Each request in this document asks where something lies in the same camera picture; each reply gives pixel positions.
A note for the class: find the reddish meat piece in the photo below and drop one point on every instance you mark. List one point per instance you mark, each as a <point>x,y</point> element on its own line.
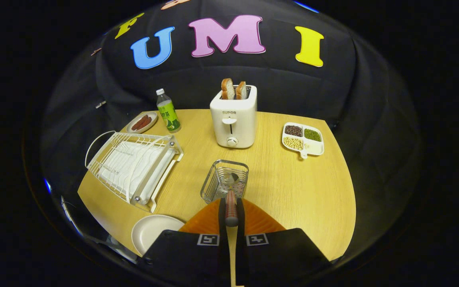
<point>146,122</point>
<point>138,124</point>

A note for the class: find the white clip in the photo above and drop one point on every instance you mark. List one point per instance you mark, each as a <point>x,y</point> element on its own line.
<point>101,104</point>

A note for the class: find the white toaster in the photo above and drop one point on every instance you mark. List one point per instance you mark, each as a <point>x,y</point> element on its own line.
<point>233,123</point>

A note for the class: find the wooden clothespin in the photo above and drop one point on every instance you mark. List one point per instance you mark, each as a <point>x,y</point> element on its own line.
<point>96,52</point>

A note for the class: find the white divided dish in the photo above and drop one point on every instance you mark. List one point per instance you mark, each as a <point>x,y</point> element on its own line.
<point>314,147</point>

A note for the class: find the black backdrop cloth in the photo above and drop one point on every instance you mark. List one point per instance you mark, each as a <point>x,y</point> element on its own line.
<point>277,87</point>

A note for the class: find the dark red beans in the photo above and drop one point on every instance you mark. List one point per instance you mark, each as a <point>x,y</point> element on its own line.
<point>293,130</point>

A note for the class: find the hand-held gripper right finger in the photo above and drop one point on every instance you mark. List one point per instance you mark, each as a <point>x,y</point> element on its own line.
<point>242,235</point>

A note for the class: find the green label drink bottle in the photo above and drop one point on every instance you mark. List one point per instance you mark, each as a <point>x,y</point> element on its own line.
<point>169,113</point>

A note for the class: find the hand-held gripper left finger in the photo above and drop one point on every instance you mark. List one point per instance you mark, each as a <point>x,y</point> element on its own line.
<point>221,227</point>

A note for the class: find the yellow soybeans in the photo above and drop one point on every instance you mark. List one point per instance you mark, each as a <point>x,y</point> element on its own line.
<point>293,143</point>

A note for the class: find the green beans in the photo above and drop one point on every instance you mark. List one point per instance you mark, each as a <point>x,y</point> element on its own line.
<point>312,134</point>

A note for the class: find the toast bread slice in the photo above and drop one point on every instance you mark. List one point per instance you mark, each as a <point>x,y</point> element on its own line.
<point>227,89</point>
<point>241,91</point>

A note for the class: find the beige round plate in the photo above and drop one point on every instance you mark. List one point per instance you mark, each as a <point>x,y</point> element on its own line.
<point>153,233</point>

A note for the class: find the small plate with meat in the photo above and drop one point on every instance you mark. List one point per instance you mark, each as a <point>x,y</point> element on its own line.
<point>152,116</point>

